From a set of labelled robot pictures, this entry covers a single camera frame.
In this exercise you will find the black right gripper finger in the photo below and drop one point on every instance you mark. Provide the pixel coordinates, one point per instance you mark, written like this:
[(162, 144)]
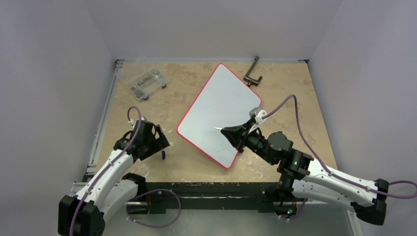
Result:
[(235, 139), (236, 130)]

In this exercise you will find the clear plastic screw box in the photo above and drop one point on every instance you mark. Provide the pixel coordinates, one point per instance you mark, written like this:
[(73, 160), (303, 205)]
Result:
[(143, 79)]

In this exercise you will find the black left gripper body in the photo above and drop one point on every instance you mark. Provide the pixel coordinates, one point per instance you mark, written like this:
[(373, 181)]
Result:
[(153, 145)]

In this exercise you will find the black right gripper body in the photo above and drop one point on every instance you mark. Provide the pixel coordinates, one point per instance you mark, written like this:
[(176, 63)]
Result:
[(243, 136)]

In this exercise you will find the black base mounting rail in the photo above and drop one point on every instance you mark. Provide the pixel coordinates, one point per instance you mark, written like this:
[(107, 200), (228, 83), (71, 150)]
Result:
[(264, 197)]

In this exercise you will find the aluminium frame rail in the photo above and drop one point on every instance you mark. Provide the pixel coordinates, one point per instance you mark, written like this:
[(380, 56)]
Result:
[(90, 169)]

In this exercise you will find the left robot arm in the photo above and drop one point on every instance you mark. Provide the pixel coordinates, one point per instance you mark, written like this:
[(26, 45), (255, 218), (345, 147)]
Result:
[(87, 212)]

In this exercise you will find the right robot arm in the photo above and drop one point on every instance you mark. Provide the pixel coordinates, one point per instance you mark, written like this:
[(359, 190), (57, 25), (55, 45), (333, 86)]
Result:
[(303, 176)]

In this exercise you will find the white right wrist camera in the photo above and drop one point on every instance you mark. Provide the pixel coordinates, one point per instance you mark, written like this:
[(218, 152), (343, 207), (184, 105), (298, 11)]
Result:
[(256, 118)]

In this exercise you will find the red-framed whiteboard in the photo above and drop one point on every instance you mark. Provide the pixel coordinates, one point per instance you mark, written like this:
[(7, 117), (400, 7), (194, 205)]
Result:
[(225, 100)]

